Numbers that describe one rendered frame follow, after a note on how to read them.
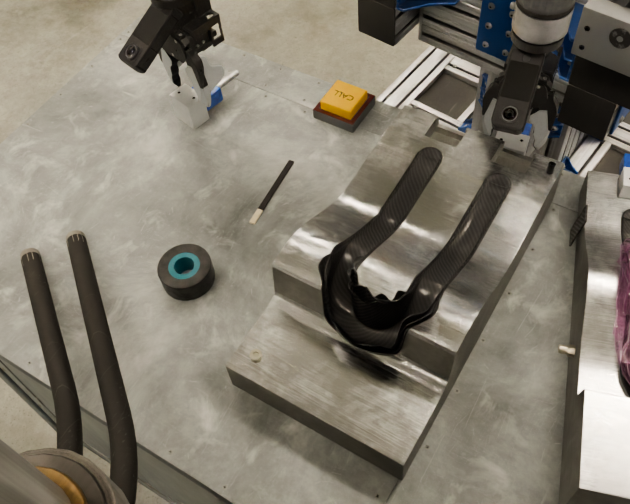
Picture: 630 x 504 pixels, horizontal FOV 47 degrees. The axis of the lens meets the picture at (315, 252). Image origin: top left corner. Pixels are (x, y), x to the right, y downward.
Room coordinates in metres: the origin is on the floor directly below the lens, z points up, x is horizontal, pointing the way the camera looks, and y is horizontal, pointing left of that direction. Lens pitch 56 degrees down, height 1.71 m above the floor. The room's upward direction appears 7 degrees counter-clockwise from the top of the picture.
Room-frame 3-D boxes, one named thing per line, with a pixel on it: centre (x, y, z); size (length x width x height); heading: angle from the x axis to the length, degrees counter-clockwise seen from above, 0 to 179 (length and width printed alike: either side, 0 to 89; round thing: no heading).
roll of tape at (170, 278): (0.60, 0.19, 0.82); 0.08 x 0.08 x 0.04
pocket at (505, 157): (0.68, -0.31, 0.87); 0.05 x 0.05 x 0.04; 53
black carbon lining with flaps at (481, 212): (0.55, -0.14, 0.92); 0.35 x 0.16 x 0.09; 143
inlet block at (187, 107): (0.97, 0.15, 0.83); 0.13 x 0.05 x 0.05; 130
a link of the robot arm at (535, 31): (0.77, -0.34, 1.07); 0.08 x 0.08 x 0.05
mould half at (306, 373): (0.54, -0.12, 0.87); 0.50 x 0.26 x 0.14; 143
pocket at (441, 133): (0.75, -0.22, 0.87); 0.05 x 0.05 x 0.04; 53
